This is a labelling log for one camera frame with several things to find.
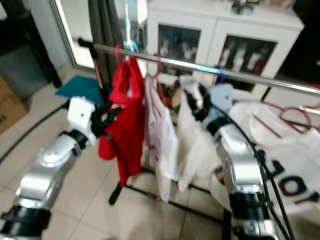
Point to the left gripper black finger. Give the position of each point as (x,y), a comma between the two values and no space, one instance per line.
(109,109)
(113,126)

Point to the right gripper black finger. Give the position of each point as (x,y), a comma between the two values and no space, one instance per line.
(204,93)
(189,100)

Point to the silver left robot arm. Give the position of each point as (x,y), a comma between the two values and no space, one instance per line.
(52,157)

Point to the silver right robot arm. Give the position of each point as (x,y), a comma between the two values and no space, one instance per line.
(240,160)

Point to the light blue clothes hanger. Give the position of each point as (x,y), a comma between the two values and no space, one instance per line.
(128,30)

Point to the red shirt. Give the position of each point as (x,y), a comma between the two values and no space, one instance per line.
(130,140)

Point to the cream white garment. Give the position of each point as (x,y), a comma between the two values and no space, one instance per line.
(192,145)

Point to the teal floor mat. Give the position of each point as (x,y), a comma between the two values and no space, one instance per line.
(80,89)

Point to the white shirt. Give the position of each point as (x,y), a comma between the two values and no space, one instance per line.
(165,150)

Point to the white glass door cabinet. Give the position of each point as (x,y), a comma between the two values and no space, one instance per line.
(210,25)

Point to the grey curtain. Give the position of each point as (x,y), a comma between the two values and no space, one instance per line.
(105,25)

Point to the white lettered jersey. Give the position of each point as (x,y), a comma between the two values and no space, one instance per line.
(287,142)

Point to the printed cardboard box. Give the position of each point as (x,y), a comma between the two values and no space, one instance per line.
(7,110)

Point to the black desk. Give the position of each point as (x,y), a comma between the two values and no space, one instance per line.
(25,30)

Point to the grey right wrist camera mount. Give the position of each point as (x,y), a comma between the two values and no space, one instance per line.
(222,97)

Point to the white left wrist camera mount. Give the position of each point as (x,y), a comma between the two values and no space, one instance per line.
(81,116)

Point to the silver clothes rail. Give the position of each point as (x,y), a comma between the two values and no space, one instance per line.
(180,63)

